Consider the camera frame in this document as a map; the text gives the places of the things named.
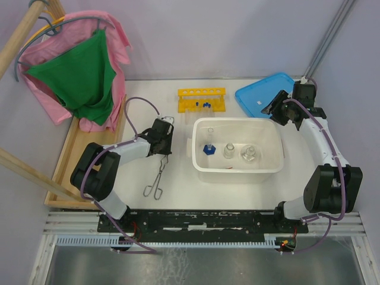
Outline blue plastic bin lid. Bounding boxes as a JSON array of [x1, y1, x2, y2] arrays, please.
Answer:
[[235, 72, 295, 119]]

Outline metal crucible tongs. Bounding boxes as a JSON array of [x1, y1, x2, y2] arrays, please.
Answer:
[[143, 155, 169, 201]]

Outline small glass flask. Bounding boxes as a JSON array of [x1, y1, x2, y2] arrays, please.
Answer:
[[240, 145, 257, 162]]

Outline white plastic storage bin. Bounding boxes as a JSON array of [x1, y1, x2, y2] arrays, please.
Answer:
[[191, 118, 284, 183]]

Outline yellow test tube rack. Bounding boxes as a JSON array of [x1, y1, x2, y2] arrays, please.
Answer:
[[178, 87, 226, 113]]

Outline small glass beaker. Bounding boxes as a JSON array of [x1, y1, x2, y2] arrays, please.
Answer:
[[223, 142, 235, 159]]

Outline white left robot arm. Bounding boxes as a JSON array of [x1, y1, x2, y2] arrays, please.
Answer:
[[69, 116, 174, 232]]

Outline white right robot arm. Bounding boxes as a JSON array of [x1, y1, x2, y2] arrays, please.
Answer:
[[261, 81, 363, 232]]

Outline green shirt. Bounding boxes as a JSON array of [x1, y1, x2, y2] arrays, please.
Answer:
[[25, 30, 116, 125]]

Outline small green circuit board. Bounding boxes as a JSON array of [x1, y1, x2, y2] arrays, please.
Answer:
[[281, 239, 296, 250]]

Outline pink shirt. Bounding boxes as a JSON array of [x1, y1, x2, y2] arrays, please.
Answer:
[[18, 10, 130, 132]]

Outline yellow clothes hanger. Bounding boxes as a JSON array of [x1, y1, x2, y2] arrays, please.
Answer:
[[23, 10, 65, 47]]

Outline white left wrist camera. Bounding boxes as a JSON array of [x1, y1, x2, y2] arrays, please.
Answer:
[[161, 116, 175, 125]]

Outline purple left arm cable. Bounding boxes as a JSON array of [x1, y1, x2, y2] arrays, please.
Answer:
[[80, 96, 163, 255]]

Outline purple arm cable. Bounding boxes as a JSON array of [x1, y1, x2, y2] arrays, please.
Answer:
[[281, 76, 348, 254], [80, 96, 163, 255]]

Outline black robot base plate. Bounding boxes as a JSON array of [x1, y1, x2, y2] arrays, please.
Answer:
[[116, 209, 309, 242]]

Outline wooden clothes rack frame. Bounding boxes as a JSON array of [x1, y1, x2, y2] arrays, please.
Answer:
[[1, 1, 125, 210]]

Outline grey slotted cable duct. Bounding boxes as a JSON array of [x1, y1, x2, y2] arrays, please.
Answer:
[[56, 235, 280, 249]]

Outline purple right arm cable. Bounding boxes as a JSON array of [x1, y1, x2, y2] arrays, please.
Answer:
[[281, 76, 348, 254]]

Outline aluminium frame post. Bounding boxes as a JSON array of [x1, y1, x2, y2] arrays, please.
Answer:
[[304, 0, 357, 78]]

